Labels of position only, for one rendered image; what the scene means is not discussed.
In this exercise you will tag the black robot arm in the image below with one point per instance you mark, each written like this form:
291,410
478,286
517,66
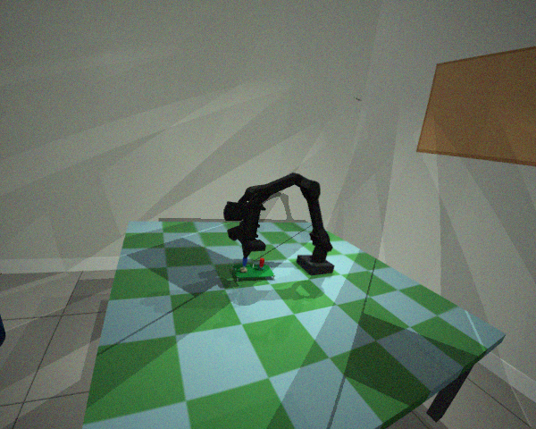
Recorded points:
256,195

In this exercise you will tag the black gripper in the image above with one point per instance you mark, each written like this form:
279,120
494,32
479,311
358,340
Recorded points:
249,243

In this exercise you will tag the green circuit board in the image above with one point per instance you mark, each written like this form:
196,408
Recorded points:
244,270

